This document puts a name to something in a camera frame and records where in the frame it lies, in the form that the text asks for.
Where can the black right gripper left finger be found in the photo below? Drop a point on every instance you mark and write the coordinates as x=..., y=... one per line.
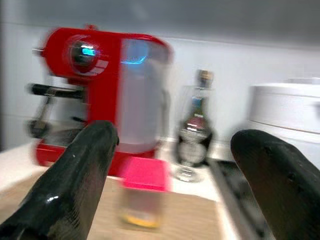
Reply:
x=65, y=190

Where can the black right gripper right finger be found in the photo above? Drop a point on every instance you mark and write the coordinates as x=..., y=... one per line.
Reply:
x=287, y=192

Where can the clear container pink lid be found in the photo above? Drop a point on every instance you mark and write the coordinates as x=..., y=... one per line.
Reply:
x=145, y=172

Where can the steel gas hob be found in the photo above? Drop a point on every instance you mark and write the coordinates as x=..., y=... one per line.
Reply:
x=232, y=190

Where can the white cooking pot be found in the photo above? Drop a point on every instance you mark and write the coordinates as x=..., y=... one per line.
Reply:
x=282, y=112

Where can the red coffee machine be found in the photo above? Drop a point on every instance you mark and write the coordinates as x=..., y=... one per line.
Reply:
x=105, y=100

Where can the beige woven table mat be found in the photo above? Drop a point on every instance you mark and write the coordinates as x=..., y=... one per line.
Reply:
x=190, y=220

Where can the clear wine glass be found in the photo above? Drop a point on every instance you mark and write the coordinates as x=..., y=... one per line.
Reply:
x=187, y=175

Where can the dark green wine bottle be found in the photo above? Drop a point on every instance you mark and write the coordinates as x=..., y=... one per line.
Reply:
x=205, y=77

